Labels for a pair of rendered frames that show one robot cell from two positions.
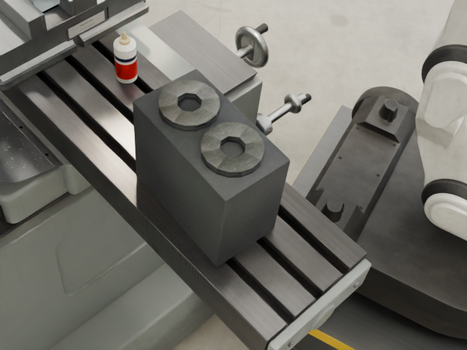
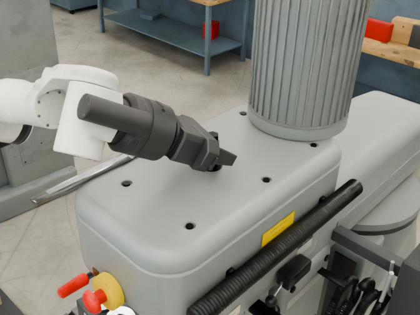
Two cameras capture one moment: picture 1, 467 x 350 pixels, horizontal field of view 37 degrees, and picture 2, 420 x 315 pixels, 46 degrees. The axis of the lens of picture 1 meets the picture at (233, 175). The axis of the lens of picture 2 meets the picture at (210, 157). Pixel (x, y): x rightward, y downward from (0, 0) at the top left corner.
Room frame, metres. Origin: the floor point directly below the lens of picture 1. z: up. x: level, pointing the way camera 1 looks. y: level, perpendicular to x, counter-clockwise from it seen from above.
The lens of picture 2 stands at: (1.63, 0.37, 2.36)
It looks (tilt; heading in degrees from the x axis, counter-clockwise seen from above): 33 degrees down; 182
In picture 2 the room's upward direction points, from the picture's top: 2 degrees clockwise
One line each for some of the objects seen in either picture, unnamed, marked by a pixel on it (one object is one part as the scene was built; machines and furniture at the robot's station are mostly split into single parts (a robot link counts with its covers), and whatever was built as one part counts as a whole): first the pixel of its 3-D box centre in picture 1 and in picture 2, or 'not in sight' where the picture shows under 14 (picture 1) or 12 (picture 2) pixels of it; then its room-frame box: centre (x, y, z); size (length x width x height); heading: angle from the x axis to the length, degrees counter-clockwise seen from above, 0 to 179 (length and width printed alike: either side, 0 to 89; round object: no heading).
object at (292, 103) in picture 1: (282, 111); not in sight; (1.25, -0.10, 0.53); 0.22 x 0.06 x 0.06; 139
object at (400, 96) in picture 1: (388, 119); not in sight; (1.30, -0.40, 0.50); 0.20 x 0.05 x 0.20; 68
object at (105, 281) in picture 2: not in sight; (108, 291); (1.11, 0.20, 1.76); 0.06 x 0.02 x 0.06; 49
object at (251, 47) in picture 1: (241, 53); not in sight; (1.31, 0.02, 0.65); 0.16 x 0.12 x 0.12; 139
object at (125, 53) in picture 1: (125, 55); not in sight; (0.90, 0.22, 1.01); 0.04 x 0.04 x 0.11
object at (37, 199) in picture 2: not in sight; (99, 169); (0.97, 0.16, 1.89); 0.24 x 0.04 x 0.01; 140
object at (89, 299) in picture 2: not in sight; (95, 299); (1.13, 0.18, 1.76); 0.04 x 0.03 x 0.04; 49
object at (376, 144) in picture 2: not in sight; (341, 163); (0.55, 0.67, 1.66); 0.80 x 0.23 x 0.20; 139
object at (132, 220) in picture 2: not in sight; (215, 198); (0.92, 0.36, 1.81); 0.47 x 0.26 x 0.16; 139
